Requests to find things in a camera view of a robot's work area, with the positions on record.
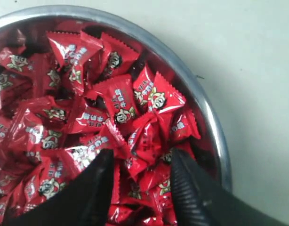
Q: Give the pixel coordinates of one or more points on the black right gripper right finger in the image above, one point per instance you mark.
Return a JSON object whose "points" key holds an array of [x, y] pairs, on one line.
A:
{"points": [[199, 200]]}

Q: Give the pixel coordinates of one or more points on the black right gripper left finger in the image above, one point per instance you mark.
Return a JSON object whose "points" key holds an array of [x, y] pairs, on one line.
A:
{"points": [[84, 202]]}

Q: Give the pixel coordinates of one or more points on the round stainless steel plate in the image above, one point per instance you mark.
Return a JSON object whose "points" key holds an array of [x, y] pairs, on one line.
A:
{"points": [[160, 57]]}

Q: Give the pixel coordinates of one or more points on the red candy between fingers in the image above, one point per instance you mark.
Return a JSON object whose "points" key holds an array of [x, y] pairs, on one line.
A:
{"points": [[151, 133]]}

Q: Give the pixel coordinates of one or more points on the red candy with cartoon face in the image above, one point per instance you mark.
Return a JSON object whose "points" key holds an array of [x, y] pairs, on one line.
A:
{"points": [[164, 98]]}

